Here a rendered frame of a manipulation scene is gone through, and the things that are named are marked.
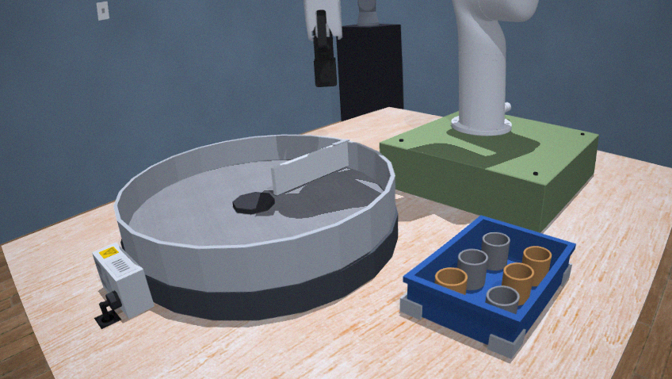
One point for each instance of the blue open-top crate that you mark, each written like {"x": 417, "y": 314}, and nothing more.
{"x": 468, "y": 314}

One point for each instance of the bronze bushing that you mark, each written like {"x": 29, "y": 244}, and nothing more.
{"x": 539, "y": 259}
{"x": 517, "y": 276}
{"x": 451, "y": 275}

